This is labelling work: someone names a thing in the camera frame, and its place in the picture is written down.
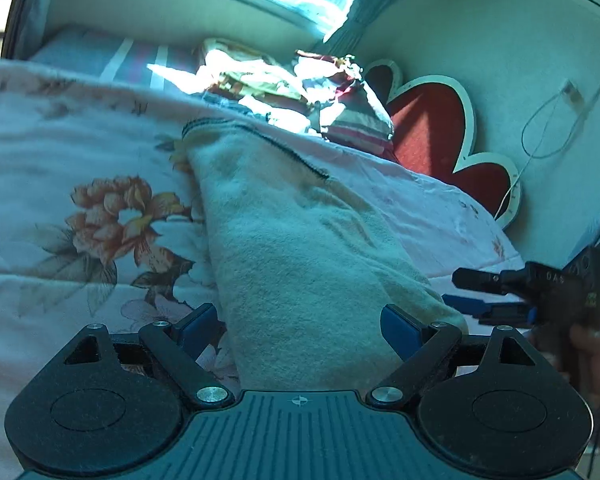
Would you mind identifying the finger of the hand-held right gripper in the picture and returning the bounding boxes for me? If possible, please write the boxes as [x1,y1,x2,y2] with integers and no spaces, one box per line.
[442,293,539,327]
[452,267,532,297]

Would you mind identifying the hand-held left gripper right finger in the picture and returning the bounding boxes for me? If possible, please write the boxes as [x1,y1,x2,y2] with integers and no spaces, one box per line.
[365,304,542,409]

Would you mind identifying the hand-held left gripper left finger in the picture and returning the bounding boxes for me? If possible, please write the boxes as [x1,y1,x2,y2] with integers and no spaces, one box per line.
[62,303,236,409]

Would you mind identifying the white towel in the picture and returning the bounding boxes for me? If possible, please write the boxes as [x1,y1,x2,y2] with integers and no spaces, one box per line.
[182,117,469,397]

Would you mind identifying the pile of clothes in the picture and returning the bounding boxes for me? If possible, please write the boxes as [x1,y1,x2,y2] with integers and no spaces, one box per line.
[195,37,363,137]

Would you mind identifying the person's right hand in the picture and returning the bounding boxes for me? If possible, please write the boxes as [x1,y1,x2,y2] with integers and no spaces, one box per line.
[569,324,600,397]

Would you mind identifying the red heart-shaped headboard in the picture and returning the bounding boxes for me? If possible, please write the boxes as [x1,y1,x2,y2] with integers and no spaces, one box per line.
[362,59,523,232]

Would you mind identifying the striped pillow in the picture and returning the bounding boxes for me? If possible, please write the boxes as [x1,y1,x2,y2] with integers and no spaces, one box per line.
[319,79,397,155]

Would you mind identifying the pink floral bed blanket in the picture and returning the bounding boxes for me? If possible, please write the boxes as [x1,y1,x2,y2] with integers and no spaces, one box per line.
[0,57,527,480]

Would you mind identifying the teal window curtain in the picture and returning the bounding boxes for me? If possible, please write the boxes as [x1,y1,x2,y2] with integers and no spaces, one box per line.
[324,0,453,55]
[0,0,57,63]

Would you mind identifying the white wall cable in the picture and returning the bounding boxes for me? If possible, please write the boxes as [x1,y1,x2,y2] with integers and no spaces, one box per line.
[495,67,600,223]

